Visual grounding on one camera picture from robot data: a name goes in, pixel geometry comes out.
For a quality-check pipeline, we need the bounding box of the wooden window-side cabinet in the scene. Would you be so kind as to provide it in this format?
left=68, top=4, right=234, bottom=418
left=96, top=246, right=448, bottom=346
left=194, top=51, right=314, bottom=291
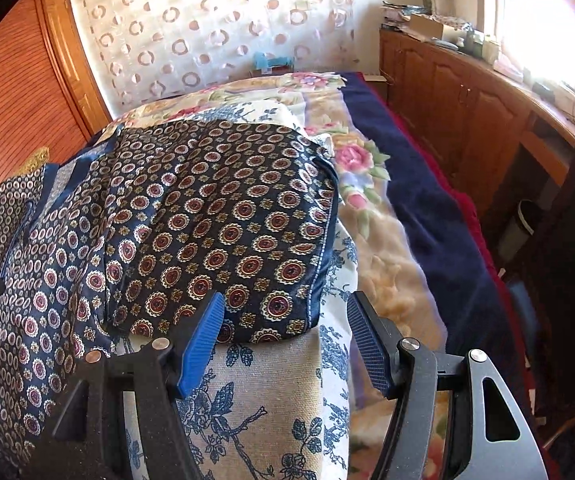
left=380, top=29, right=575, bottom=214

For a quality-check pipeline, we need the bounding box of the blue white floral cover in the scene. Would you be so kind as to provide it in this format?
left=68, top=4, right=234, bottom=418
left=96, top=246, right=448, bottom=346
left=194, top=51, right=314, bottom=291
left=117, top=98, right=361, bottom=480

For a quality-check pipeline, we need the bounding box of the sheer circle-pattern curtain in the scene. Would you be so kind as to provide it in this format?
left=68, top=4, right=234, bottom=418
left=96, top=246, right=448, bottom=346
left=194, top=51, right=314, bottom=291
left=70, top=0, right=357, bottom=116

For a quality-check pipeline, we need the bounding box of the navy patterned silk garment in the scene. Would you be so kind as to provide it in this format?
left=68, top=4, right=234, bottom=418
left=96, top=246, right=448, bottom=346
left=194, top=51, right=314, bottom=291
left=0, top=119, right=338, bottom=474

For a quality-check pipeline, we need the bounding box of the pink floral quilt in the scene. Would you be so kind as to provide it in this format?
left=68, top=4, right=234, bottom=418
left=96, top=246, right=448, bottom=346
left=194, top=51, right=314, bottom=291
left=120, top=73, right=447, bottom=479

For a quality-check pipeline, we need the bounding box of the wooden louvered wardrobe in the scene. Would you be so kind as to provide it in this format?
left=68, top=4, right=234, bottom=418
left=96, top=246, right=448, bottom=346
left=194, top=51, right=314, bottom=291
left=0, top=0, right=110, bottom=183

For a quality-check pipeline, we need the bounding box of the navy bed blanket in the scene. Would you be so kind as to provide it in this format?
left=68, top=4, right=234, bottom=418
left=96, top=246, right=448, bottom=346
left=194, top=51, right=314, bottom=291
left=343, top=73, right=531, bottom=414

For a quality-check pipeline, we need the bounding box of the cardboard box on cabinet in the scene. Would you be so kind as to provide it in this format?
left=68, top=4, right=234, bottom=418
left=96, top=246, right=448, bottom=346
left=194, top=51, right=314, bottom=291
left=408, top=14, right=461, bottom=42

